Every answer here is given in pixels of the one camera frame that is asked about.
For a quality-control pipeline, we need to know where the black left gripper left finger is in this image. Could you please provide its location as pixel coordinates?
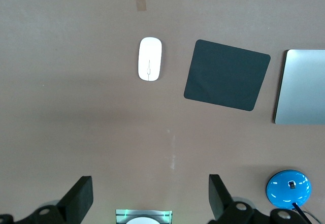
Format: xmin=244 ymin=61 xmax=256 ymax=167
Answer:
xmin=0 ymin=175 xmax=94 ymax=224

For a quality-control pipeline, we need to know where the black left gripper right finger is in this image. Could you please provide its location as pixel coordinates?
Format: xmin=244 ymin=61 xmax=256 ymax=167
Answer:
xmin=208 ymin=174 xmax=313 ymax=224

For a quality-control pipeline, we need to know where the white computer mouse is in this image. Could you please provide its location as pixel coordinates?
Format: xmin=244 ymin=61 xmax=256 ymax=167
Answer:
xmin=138 ymin=37 xmax=163 ymax=82

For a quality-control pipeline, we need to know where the black mouse pad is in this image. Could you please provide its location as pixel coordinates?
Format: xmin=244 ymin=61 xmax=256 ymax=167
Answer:
xmin=183 ymin=39 xmax=271 ymax=112

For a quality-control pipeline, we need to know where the blue desk lamp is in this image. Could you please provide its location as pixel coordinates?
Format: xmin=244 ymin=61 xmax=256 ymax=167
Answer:
xmin=266 ymin=169 xmax=312 ymax=208

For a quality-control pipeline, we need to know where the silver laptop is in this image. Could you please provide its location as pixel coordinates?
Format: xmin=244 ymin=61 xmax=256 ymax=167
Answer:
xmin=273 ymin=49 xmax=325 ymax=125

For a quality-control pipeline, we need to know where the brown tape patch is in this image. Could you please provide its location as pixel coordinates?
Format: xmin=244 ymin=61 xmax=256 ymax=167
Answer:
xmin=135 ymin=0 xmax=148 ymax=12

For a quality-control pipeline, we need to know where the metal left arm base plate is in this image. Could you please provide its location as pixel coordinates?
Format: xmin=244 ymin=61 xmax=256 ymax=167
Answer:
xmin=115 ymin=209 xmax=173 ymax=224

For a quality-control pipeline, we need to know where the thin black lamp cable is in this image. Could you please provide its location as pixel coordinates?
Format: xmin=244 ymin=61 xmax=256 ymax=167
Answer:
xmin=291 ymin=202 xmax=321 ymax=224

